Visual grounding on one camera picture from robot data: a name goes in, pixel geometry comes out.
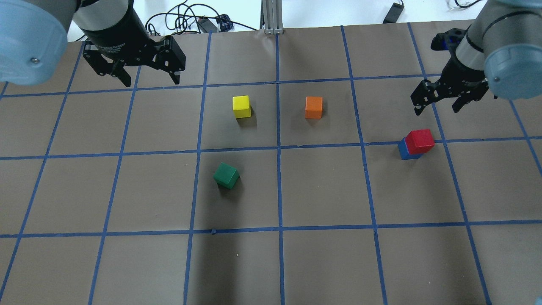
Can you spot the black wrist camera image left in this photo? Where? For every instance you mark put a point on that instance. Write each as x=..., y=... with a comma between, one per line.
x=448, y=40

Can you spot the aluminium frame post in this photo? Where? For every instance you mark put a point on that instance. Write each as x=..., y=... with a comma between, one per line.
x=271, y=17

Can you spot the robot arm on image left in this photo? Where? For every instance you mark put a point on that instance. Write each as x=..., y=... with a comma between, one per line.
x=500, y=52

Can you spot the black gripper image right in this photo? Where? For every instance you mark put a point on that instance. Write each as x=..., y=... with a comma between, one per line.
x=120, y=33

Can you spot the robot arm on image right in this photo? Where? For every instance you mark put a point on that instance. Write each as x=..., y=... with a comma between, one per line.
x=33, y=39

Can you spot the green wooden block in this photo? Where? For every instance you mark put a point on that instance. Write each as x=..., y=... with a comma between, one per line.
x=226, y=176

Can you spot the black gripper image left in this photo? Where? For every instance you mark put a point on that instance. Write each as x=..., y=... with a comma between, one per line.
x=465, y=77

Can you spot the red wooden block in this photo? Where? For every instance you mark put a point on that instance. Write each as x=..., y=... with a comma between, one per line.
x=419, y=141

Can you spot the black power brick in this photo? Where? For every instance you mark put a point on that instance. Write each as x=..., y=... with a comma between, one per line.
x=393, y=13

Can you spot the orange wooden block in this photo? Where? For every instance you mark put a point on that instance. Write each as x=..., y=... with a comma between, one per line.
x=314, y=107

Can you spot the yellow wooden block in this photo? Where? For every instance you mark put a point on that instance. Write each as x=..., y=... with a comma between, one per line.
x=241, y=106

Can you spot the blue wooden block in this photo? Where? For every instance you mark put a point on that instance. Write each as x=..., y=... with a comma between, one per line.
x=404, y=151

